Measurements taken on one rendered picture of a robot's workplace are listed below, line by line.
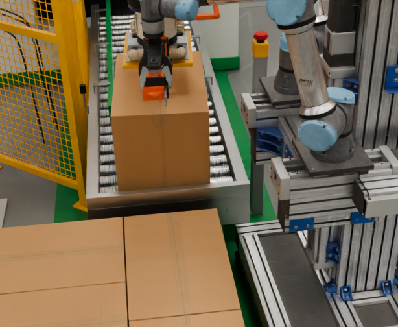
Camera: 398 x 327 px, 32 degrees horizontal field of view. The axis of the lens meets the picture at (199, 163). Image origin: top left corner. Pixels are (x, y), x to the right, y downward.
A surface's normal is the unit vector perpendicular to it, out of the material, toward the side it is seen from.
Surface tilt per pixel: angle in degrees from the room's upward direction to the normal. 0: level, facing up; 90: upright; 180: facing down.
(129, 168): 90
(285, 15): 83
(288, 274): 0
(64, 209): 0
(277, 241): 0
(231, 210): 90
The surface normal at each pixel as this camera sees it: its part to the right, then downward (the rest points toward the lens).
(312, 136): -0.43, 0.61
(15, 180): -0.03, -0.84
